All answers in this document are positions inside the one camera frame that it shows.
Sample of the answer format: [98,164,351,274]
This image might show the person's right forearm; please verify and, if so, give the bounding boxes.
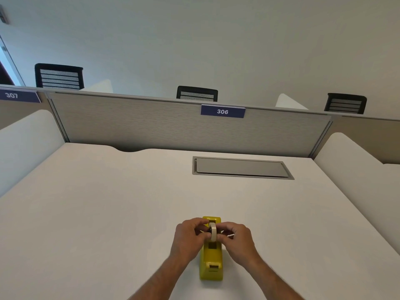
[241,255,305,300]

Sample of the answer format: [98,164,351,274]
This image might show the yellow tape dispenser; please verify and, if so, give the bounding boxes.
[199,216,224,281]

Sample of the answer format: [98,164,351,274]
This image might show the beige partition panel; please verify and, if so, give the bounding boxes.
[0,87,67,143]
[311,114,400,166]

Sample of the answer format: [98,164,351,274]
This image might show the person's left hand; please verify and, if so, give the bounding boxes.
[170,217,212,270]

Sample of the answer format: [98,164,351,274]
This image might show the grey desk partition panel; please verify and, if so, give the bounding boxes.
[47,92,332,159]

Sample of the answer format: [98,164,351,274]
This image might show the white side divider panel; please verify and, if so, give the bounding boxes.
[313,132,400,255]
[0,109,66,198]
[81,79,114,94]

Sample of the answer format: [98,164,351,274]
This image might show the blue number sign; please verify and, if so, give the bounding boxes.
[200,104,246,119]
[0,89,42,104]

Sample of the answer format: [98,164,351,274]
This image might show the person's left forearm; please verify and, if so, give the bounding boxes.
[126,255,190,300]

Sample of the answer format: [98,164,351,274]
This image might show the grey desk cable hatch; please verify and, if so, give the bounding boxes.
[192,156,295,180]

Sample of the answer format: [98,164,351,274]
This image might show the person's right hand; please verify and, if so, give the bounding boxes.
[216,222,261,268]

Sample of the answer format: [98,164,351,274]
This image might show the black mesh office chair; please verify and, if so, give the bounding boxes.
[34,63,84,90]
[176,86,219,102]
[324,93,367,115]

